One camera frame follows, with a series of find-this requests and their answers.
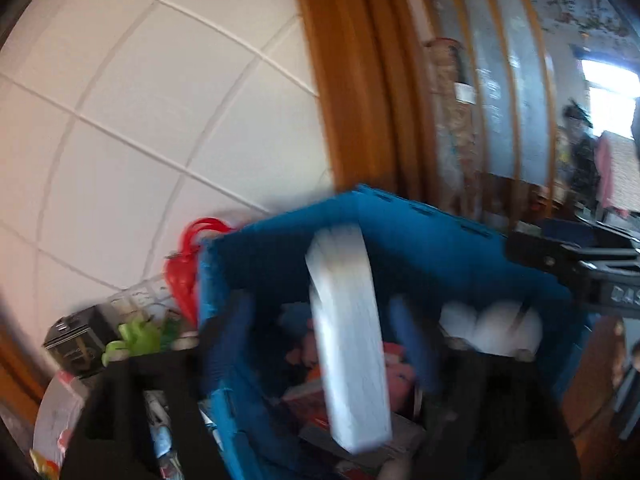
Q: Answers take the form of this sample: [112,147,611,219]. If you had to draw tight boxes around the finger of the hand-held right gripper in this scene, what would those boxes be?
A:
[505,219,603,286]

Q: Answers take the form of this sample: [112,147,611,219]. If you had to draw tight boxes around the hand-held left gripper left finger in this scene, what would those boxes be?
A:
[60,294,257,480]

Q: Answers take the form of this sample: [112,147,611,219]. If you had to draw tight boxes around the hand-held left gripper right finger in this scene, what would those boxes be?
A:
[389,294,582,480]

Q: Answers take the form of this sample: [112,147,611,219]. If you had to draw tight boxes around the white translucent plastic box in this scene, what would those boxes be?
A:
[305,224,394,454]

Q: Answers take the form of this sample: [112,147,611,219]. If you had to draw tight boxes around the blue plastic crate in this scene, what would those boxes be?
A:
[196,185,593,480]

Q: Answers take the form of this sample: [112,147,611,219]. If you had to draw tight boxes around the green frog plush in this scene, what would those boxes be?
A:
[101,319,180,367]

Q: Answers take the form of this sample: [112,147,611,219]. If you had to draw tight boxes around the black gift box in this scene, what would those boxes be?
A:
[42,306,120,377]

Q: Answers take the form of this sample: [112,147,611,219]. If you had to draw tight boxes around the pink patterned cloth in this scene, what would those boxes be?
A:
[596,130,640,217]

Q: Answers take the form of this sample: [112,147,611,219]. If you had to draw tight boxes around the red bear carry case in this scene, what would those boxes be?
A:
[164,217,237,322]

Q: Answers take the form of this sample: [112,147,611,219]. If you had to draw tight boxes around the rolled patterned carpet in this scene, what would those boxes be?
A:
[424,37,483,213]

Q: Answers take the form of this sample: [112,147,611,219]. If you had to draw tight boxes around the wooden glass partition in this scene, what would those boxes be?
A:
[420,0,561,191]

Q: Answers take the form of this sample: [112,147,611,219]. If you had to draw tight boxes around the white wall sockets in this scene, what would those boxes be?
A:
[109,280,177,313]

